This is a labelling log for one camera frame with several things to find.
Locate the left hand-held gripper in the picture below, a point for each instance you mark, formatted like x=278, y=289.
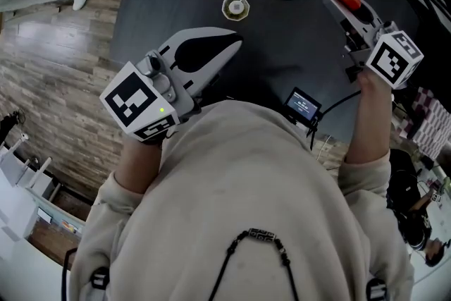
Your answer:
x=130, y=100

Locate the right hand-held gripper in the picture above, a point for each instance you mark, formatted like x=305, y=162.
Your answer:
x=387, y=58

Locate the person's left forearm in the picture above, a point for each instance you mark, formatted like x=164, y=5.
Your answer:
x=139, y=165

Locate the person's right forearm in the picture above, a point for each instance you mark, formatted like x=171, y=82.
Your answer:
x=370, y=116

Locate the black round table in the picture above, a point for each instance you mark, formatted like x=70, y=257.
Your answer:
x=282, y=46

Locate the clear drink bottle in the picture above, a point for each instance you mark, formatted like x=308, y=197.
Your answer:
x=236, y=7

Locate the small black monitor screen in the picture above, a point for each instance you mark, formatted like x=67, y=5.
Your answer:
x=302, y=105

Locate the person's beige hoodie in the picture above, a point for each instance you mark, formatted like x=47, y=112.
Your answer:
x=229, y=187

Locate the purple checkered cloth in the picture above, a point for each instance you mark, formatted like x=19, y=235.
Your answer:
x=433, y=127

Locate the white shelf unit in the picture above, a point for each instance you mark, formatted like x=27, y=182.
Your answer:
x=17, y=208

